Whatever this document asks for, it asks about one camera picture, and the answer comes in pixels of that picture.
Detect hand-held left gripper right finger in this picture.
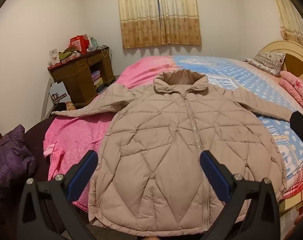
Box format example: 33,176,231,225
200,150,280,240

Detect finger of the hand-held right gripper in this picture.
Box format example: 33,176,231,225
290,111,303,153

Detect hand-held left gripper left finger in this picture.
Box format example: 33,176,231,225
17,150,99,240

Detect beige quilted jacket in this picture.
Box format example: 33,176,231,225
51,69,299,237

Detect pink folded blanket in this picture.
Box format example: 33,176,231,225
278,70,303,117

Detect pink and blue bedsheet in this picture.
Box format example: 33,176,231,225
43,54,303,203

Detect purple jacket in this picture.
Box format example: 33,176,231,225
0,124,38,205

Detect patterned pillow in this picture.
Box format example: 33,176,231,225
245,52,286,77

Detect brown wooden desk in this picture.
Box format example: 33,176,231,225
47,46,116,105

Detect colourful boxes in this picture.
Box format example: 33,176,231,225
91,70,104,87

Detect beige patterned curtain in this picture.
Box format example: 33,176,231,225
268,0,303,47
117,0,202,50

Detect green cloth pile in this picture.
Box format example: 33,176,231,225
58,47,81,60

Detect white card box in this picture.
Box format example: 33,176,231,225
49,49,60,65

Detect red gift boxes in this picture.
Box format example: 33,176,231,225
70,34,90,53

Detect white metal frame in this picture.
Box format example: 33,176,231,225
40,76,54,120

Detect white cable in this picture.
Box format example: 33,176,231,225
99,45,112,58

